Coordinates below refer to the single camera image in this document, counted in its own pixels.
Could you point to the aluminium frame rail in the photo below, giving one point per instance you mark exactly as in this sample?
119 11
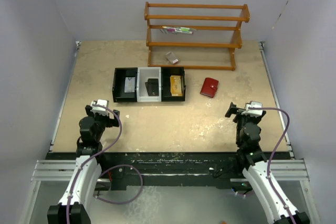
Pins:
53 170

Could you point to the grey card in tray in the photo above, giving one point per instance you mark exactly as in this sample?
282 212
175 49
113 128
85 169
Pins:
129 85

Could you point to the bundle of coloured pens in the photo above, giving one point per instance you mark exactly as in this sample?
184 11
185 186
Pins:
177 30

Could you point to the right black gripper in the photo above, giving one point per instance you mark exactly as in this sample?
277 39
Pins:
232 109

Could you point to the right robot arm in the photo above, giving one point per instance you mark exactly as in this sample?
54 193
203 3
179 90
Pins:
255 166

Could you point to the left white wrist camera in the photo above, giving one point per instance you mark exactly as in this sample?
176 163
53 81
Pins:
99 105

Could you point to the black and white organiser tray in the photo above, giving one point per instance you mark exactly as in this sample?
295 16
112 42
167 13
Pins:
141 75

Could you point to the small grey box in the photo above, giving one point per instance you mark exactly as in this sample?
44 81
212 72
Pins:
172 58

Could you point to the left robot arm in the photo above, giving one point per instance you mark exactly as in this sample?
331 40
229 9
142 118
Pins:
73 205

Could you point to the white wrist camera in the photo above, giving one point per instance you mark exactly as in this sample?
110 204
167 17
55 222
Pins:
99 105
253 109

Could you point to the yellow card stack in tray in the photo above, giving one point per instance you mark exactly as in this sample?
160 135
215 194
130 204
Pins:
176 86

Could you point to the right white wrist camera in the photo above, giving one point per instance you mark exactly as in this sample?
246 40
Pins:
253 109

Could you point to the red leather card holder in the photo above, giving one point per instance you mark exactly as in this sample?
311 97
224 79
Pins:
209 87

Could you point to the black card holder in tray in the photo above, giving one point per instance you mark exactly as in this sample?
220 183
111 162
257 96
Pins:
152 87

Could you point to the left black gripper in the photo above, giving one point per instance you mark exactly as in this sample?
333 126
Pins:
112 122

